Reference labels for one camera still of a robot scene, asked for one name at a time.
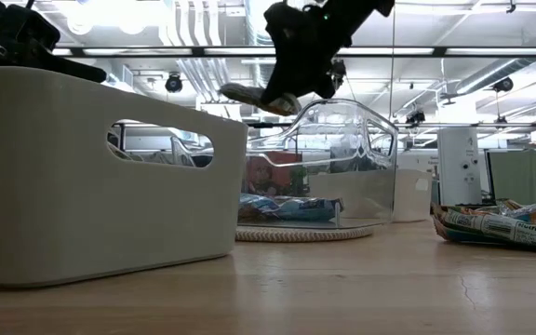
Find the green plant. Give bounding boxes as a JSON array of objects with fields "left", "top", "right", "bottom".
[{"left": 288, "top": 166, "right": 311, "bottom": 197}]

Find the black horizontal rail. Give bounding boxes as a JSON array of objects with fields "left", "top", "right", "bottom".
[{"left": 244, "top": 121, "right": 536, "bottom": 129}]

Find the clear plastic handled bin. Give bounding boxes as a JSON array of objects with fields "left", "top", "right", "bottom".
[{"left": 237, "top": 97, "right": 399, "bottom": 230}]

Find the round silver ventilation duct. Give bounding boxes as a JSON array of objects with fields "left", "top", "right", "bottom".
[{"left": 244, "top": 0, "right": 310, "bottom": 47}]

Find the black overhead light bar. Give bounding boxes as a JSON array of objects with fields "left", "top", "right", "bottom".
[{"left": 51, "top": 45, "right": 536, "bottom": 59}]

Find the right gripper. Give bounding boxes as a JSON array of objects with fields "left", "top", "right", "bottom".
[{"left": 261, "top": 4, "right": 343, "bottom": 105}]

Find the round woven rope mat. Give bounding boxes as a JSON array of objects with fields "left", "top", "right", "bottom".
[{"left": 234, "top": 224, "right": 375, "bottom": 243}]

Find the thin vertical pole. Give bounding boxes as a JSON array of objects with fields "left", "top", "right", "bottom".
[{"left": 389, "top": 8, "right": 396, "bottom": 117}]

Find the ribbed silver duct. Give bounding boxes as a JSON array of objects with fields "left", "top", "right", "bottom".
[{"left": 256, "top": 62, "right": 278, "bottom": 94}]

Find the black ceiling camera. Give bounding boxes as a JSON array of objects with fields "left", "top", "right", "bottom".
[
  {"left": 164, "top": 73, "right": 184, "bottom": 94},
  {"left": 405, "top": 109, "right": 426, "bottom": 127},
  {"left": 492, "top": 76, "right": 515, "bottom": 93},
  {"left": 331, "top": 59, "right": 347, "bottom": 92}
]

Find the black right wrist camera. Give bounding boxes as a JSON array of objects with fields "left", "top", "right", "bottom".
[{"left": 263, "top": 2, "right": 300, "bottom": 47}]

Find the green partition panel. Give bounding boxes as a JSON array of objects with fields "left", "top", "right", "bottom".
[{"left": 485, "top": 149, "right": 536, "bottom": 206}]

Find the blue granola bar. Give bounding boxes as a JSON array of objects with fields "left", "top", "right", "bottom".
[
  {"left": 267, "top": 195, "right": 345, "bottom": 222},
  {"left": 237, "top": 193, "right": 292, "bottom": 223}
]

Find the red background panel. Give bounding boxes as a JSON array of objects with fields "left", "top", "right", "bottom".
[{"left": 244, "top": 152, "right": 300, "bottom": 196}]

